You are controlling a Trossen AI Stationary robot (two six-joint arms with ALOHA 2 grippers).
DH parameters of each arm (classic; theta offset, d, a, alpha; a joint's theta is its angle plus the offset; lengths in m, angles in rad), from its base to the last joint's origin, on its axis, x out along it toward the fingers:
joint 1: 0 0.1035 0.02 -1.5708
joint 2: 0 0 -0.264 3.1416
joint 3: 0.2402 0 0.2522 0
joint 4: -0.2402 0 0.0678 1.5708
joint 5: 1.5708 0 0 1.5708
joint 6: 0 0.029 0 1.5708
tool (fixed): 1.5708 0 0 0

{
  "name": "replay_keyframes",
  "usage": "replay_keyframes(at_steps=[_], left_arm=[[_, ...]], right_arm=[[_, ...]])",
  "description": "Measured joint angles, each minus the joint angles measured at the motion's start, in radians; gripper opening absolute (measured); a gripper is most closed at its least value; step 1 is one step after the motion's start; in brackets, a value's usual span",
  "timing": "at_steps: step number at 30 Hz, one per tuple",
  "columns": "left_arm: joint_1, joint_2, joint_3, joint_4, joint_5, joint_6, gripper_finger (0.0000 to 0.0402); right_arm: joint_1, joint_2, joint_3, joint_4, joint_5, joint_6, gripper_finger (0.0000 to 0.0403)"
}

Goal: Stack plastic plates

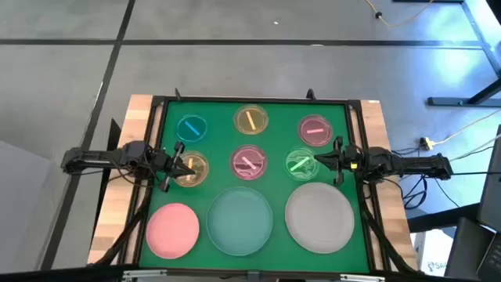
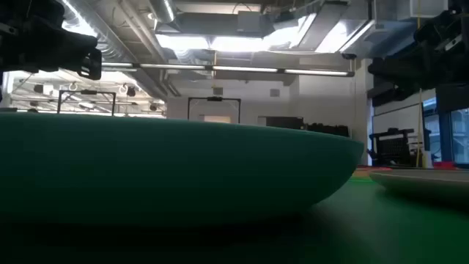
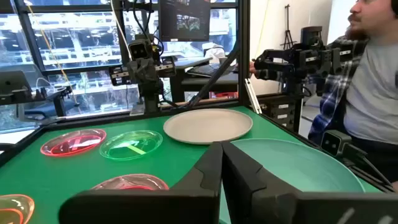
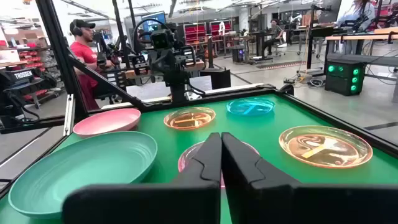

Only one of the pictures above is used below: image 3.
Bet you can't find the green transparent plastic plate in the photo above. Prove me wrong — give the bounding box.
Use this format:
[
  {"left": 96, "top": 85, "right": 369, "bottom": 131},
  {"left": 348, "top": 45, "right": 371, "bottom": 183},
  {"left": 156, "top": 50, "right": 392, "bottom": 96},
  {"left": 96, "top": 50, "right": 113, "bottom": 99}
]
[{"left": 99, "top": 129, "right": 164, "bottom": 161}]

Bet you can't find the pink transparent plastic plate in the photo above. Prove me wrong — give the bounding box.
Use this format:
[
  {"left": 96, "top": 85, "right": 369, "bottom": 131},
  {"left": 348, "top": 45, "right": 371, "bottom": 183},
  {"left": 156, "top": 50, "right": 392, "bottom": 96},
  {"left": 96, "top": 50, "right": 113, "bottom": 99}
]
[{"left": 90, "top": 174, "right": 170, "bottom": 191}]

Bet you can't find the grey laptop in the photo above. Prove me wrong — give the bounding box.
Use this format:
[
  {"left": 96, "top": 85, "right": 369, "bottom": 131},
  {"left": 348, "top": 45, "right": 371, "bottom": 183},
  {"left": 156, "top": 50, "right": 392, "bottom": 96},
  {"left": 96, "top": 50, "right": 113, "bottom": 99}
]
[{"left": 0, "top": 70, "right": 34, "bottom": 105}]

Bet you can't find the black table-level camera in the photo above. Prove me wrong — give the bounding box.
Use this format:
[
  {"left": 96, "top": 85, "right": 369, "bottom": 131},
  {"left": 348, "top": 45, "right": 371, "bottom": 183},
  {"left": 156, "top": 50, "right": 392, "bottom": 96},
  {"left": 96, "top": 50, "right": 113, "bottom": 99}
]
[{"left": 320, "top": 129, "right": 353, "bottom": 157}]

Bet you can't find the white plastic bag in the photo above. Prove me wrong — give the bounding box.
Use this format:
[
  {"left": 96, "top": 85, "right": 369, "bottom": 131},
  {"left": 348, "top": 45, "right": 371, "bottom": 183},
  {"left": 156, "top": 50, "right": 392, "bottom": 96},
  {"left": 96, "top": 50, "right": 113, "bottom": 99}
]
[{"left": 203, "top": 43, "right": 228, "bottom": 65}]

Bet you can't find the dark office desk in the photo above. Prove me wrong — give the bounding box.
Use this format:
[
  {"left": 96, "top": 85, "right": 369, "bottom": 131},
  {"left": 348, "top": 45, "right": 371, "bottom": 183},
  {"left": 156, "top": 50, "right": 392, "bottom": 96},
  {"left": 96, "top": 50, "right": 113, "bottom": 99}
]
[{"left": 169, "top": 57, "right": 240, "bottom": 103}]

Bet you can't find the black computer monitor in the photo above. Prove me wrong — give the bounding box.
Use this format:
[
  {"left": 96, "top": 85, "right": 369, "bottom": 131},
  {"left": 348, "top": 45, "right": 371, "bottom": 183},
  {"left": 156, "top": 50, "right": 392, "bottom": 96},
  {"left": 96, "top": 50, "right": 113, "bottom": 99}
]
[{"left": 158, "top": 0, "right": 212, "bottom": 42}]

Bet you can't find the yellow hanging cable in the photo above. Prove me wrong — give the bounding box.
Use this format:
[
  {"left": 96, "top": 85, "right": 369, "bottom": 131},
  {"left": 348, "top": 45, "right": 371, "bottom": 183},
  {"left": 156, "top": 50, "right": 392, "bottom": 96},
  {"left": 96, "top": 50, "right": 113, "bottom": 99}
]
[{"left": 26, "top": 2, "right": 82, "bottom": 114}]

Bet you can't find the red transparent plastic plate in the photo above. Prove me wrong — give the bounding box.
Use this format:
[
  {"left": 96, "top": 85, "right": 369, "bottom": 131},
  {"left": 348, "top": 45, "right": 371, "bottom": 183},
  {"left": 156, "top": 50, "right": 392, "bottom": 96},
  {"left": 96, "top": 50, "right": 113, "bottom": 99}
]
[{"left": 40, "top": 128, "right": 107, "bottom": 157}]

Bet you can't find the large teal plate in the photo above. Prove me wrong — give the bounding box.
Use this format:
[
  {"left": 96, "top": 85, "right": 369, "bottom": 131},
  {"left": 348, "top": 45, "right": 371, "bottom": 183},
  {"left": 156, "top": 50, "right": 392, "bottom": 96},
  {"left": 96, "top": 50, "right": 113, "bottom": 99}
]
[{"left": 229, "top": 138, "right": 366, "bottom": 194}]

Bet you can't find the black keyboard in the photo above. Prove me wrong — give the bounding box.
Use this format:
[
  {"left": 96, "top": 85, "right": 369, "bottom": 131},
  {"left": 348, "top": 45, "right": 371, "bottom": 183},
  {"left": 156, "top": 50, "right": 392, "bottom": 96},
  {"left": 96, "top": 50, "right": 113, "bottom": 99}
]
[{"left": 186, "top": 63, "right": 237, "bottom": 78}]

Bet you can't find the large beige plate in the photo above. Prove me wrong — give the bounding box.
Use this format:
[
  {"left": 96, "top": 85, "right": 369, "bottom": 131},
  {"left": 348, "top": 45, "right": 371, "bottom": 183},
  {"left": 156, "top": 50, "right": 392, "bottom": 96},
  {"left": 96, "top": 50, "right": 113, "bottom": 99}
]
[{"left": 163, "top": 108, "right": 254, "bottom": 146}]

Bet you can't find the black tripod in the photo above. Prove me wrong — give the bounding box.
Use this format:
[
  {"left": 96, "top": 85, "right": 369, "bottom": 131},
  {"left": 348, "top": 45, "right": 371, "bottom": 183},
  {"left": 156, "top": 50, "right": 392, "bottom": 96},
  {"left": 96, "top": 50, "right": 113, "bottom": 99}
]
[{"left": 280, "top": 3, "right": 296, "bottom": 50}]

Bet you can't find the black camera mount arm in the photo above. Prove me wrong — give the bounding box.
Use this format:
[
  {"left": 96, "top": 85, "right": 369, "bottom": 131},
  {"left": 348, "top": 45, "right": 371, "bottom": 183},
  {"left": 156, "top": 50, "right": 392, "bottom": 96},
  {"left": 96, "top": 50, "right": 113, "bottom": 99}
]
[{"left": 341, "top": 146, "right": 393, "bottom": 187}]

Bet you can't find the person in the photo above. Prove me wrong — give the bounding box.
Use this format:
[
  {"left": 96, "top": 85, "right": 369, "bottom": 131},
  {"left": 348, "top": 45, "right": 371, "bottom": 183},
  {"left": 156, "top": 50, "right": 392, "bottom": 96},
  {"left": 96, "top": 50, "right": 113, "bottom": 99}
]
[{"left": 307, "top": 0, "right": 398, "bottom": 190}]

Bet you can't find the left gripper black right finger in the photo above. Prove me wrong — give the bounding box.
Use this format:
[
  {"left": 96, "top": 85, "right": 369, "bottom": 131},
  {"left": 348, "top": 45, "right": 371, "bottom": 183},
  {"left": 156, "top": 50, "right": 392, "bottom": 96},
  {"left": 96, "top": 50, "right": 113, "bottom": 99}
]
[{"left": 221, "top": 142, "right": 398, "bottom": 224}]

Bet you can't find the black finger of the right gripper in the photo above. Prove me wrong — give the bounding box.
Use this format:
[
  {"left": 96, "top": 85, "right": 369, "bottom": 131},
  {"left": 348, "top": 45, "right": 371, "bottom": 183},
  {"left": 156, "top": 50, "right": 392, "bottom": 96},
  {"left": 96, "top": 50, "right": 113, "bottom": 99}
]
[
  {"left": 127, "top": 60, "right": 144, "bottom": 84},
  {"left": 143, "top": 58, "right": 159, "bottom": 82}
]

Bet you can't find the white metal bracket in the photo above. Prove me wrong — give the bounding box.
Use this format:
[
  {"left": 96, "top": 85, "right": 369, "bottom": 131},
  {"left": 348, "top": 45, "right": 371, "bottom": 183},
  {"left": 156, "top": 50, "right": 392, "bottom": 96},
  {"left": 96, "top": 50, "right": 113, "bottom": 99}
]
[{"left": 244, "top": 77, "right": 262, "bottom": 114}]

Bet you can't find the red storage box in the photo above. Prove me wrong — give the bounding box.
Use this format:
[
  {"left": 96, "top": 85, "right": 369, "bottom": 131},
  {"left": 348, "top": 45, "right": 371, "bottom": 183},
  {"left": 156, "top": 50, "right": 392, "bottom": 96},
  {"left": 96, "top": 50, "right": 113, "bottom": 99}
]
[{"left": 210, "top": 91, "right": 239, "bottom": 100}]

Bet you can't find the black drawer cabinet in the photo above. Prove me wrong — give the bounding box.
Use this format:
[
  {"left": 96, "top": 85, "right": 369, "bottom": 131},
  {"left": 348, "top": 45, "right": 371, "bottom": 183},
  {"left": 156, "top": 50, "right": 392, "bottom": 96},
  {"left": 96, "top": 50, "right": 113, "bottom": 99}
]
[{"left": 257, "top": 93, "right": 304, "bottom": 133}]

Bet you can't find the orange transparent plastic plate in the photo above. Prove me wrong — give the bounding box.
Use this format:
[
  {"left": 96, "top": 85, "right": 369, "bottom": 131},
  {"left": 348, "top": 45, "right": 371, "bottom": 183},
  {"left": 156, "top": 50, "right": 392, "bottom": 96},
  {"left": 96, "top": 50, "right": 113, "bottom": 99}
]
[{"left": 0, "top": 194, "right": 35, "bottom": 224}]

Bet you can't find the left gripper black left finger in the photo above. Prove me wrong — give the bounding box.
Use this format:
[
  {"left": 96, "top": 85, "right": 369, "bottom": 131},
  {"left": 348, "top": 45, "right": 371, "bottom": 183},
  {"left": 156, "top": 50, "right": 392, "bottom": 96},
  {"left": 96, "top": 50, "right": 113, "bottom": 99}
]
[{"left": 58, "top": 141, "right": 223, "bottom": 224}]

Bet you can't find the black diagonal frame brace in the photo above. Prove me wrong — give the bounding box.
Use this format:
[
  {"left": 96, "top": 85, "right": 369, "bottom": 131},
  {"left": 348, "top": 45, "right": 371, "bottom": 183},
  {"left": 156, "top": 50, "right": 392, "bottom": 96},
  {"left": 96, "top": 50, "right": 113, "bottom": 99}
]
[{"left": 188, "top": 46, "right": 241, "bottom": 108}]

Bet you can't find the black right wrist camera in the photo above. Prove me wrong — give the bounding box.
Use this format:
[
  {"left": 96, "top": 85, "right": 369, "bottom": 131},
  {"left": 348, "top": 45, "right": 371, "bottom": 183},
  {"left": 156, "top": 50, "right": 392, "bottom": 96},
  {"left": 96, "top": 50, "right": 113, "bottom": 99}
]
[{"left": 128, "top": 39, "right": 154, "bottom": 62}]

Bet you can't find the black aluminium frame post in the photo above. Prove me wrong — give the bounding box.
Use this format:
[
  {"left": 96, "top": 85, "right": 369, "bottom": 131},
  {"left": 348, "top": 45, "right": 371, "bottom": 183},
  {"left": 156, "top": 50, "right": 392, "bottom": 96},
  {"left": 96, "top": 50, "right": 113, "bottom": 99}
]
[{"left": 238, "top": 0, "right": 251, "bottom": 106}]

